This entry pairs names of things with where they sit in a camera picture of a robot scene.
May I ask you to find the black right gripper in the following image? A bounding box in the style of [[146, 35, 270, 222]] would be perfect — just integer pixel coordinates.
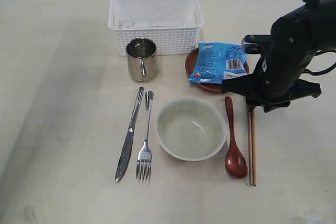
[[221, 9, 335, 113]]

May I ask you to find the brown wooden chopstick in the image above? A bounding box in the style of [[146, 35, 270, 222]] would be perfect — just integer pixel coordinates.
[[246, 105, 254, 186], [250, 110, 257, 186]]

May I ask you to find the cream ceramic bowl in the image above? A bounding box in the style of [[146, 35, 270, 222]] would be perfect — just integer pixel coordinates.
[[156, 98, 227, 162]]

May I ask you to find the white perforated plastic basket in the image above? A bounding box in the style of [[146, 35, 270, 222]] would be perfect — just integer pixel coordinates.
[[108, 0, 204, 57]]

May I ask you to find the steel table knife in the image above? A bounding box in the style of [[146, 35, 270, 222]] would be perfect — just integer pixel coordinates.
[[114, 87, 144, 183]]

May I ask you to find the shiny steel cup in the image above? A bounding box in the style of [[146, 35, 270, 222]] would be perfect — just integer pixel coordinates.
[[125, 37, 158, 82]]

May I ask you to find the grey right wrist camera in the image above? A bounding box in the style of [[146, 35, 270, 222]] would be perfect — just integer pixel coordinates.
[[241, 35, 271, 55]]

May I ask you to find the blue snack packet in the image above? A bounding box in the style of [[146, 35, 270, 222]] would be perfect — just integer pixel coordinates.
[[188, 42, 249, 85]]

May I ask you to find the steel table fork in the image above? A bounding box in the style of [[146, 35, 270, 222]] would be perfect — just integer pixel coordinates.
[[136, 91, 154, 184]]

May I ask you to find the dark red wooden spoon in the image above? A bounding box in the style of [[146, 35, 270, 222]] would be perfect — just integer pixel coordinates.
[[225, 97, 248, 179]]

